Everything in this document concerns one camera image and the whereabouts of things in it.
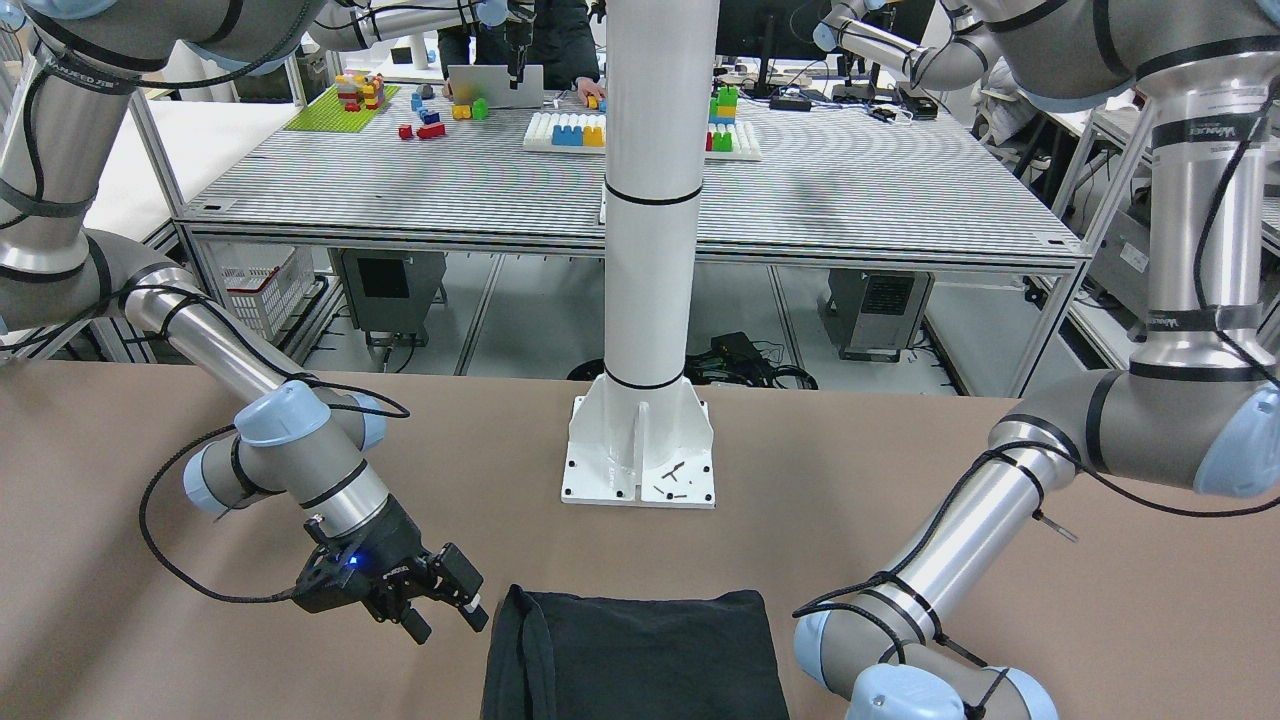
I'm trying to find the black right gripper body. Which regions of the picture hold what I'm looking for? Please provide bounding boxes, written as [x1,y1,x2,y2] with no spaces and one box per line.
[355,495,434,624]

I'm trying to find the black t-shirt with logo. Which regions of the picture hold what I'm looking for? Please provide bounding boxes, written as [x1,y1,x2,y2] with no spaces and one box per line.
[481,585,788,719]

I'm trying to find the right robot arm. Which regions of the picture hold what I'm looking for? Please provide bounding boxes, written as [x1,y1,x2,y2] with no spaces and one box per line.
[3,1,488,643]

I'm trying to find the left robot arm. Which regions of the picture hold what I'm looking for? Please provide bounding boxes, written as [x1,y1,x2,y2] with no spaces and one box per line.
[794,1,1277,719]

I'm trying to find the white central robot column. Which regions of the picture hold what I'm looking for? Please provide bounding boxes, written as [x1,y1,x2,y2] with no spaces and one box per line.
[561,1,719,509]

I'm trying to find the grey control box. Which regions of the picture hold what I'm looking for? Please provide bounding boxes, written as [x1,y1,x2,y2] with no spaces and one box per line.
[329,249,445,347]
[826,268,933,363]

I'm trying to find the white plastic basket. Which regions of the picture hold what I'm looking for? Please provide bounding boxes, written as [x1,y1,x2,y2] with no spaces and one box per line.
[214,243,314,341]

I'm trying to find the striped background workbench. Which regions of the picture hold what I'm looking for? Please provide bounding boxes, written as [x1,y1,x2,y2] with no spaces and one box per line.
[172,85,1093,398]

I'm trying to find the green lego baseplate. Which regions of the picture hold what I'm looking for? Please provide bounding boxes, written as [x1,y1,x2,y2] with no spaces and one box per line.
[283,85,401,133]

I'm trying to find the white block tray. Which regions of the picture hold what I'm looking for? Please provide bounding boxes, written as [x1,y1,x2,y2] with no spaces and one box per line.
[522,111,607,154]

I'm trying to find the background person in black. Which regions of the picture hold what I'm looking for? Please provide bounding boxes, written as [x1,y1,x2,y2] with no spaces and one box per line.
[436,1,607,102]

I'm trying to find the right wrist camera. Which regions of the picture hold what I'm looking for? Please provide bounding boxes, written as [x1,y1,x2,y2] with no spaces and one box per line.
[291,515,374,612]

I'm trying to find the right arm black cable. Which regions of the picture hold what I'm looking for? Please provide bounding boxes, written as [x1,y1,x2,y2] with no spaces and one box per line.
[0,29,411,605]

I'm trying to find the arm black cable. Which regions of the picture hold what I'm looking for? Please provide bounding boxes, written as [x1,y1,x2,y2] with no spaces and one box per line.
[792,100,1280,720]
[0,29,411,605]

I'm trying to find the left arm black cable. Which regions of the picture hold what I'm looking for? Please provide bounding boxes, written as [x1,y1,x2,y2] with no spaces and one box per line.
[792,100,1280,720]

